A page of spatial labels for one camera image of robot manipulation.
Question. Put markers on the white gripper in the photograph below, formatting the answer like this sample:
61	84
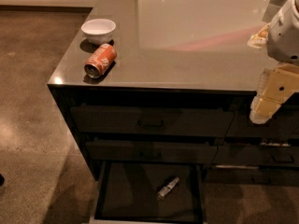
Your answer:
285	32

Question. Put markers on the top right drawer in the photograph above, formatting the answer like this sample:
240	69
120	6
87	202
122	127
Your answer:
284	125

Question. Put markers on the middle right drawer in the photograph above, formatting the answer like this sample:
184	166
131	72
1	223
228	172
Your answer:
253	155

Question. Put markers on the dark kitchen counter cabinet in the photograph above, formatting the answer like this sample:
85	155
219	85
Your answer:
180	54

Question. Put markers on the bottom right drawer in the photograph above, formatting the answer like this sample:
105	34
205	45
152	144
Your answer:
254	176

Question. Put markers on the top left drawer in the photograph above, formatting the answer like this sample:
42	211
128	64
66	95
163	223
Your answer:
151	120

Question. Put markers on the middle left drawer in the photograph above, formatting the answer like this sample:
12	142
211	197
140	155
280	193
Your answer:
114	150

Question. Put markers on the orange soda can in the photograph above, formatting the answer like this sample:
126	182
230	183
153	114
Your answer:
100	61

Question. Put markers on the open bottom left drawer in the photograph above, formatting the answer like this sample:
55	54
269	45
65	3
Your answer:
127	194

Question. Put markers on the white ceramic bowl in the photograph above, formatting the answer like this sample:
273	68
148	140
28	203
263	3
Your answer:
98	31

